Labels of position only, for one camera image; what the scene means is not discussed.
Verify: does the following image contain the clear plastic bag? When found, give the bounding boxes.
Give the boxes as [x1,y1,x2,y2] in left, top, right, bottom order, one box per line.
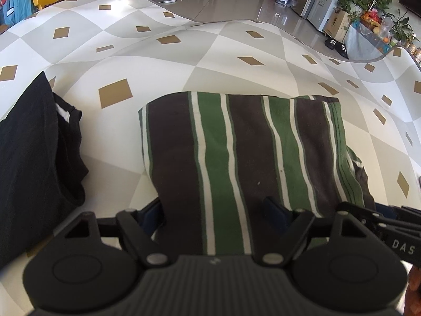
[378,16,394,42]

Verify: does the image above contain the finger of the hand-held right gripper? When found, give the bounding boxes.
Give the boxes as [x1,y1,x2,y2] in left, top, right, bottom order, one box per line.
[336,201,386,229]

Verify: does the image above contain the person's right hand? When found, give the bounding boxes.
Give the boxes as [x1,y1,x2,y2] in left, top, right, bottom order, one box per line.
[404,264,421,316]

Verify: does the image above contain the white chest freezer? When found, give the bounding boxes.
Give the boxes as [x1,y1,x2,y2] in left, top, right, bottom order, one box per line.
[309,0,353,33]

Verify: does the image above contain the checkered tablecloth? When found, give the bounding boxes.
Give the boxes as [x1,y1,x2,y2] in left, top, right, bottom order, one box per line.
[0,0,421,303]

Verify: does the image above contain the fruit basket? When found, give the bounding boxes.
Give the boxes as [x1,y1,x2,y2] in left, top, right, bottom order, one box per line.
[360,9,383,33]

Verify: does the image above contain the black folded garment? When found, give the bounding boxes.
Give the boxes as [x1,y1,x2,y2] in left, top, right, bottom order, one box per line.
[0,71,90,268]

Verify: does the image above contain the brown cardboard box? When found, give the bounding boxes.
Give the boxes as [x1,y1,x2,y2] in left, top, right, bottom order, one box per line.
[324,8,350,39]

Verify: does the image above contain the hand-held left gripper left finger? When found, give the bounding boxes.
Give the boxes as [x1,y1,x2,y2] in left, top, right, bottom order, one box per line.
[64,200,172,268]

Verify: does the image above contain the green brown striped t-shirt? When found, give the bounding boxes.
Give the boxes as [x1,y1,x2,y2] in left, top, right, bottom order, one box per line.
[138,91,376,256]

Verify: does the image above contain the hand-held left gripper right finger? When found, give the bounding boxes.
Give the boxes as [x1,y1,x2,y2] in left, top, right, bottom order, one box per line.
[253,197,369,268]

